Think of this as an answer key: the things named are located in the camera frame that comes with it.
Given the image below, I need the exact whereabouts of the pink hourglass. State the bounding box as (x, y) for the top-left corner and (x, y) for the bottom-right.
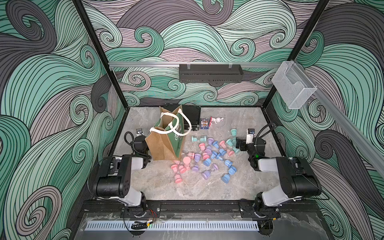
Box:
(171, 164), (185, 184)

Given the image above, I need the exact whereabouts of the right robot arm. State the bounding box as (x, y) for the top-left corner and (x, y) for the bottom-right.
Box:
(236, 123), (322, 208)

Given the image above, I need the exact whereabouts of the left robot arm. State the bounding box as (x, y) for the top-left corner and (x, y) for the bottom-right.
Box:
(92, 129), (152, 211)

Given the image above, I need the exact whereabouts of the blue hourglass front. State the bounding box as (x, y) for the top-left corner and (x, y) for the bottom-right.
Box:
(221, 166), (237, 184)

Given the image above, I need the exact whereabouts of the purple hourglass front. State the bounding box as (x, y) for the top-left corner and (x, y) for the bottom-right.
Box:
(201, 164), (219, 180)

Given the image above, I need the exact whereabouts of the green hourglass lying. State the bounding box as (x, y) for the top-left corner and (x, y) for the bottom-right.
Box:
(191, 136), (207, 142)

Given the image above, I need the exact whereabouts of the white rabbit figurine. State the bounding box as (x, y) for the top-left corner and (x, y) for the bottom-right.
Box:
(209, 117), (224, 127)

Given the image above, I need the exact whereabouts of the blue card box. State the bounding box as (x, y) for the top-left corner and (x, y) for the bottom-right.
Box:
(200, 118), (210, 130)

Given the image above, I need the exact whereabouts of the black ribbed case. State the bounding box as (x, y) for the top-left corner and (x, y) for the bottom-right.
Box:
(182, 105), (201, 131)

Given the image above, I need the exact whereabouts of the clear plastic wall box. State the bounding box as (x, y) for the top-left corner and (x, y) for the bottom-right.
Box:
(272, 61), (317, 110)

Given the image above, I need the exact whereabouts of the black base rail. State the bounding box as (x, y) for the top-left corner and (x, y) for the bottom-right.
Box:
(82, 199), (319, 216)

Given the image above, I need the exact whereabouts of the black wall tray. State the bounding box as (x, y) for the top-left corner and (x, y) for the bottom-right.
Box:
(179, 64), (244, 86)

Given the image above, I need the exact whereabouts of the aluminium wall rail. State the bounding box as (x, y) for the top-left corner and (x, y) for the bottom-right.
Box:
(108, 61), (283, 69)

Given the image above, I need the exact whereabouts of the white slotted cable duct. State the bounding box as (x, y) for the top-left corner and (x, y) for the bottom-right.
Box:
(85, 220), (259, 232)

